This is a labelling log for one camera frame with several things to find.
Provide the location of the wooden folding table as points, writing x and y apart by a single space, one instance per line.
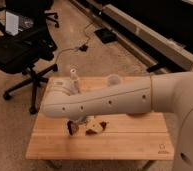
127 137

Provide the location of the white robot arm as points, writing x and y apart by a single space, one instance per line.
168 93

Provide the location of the small clear bottle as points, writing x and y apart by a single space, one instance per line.
75 79

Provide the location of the black floor plate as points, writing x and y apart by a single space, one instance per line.
105 35

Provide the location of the black office chair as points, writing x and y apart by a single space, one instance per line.
19 53

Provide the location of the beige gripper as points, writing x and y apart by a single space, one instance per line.
93 124

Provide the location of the black floor power adapter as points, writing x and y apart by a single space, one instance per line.
83 48

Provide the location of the white paper on chair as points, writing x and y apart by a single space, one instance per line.
11 23

